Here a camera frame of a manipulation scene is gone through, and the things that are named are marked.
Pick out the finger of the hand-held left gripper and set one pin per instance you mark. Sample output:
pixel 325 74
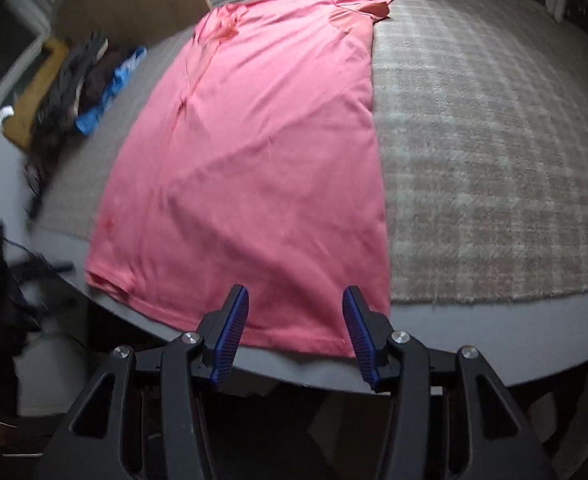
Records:
pixel 22 302
pixel 48 266

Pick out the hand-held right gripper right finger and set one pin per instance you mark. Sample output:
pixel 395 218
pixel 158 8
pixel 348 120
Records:
pixel 361 340

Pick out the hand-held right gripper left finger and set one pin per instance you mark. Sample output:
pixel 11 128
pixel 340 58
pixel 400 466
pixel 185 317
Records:
pixel 231 335

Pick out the pink shirt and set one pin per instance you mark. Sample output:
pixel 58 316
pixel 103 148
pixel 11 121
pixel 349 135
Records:
pixel 254 160

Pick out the pile of dark clothes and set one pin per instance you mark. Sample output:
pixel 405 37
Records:
pixel 68 80

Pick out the pine wooden headboard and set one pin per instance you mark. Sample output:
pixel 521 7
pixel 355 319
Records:
pixel 28 105

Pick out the light blue garment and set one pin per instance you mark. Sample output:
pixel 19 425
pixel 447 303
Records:
pixel 108 95

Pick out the dark brown garment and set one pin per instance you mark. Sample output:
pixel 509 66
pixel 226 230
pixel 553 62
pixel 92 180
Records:
pixel 98 80

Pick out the plaid blanket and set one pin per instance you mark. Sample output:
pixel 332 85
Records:
pixel 474 135

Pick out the light wooden board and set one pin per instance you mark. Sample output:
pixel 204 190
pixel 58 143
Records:
pixel 133 0

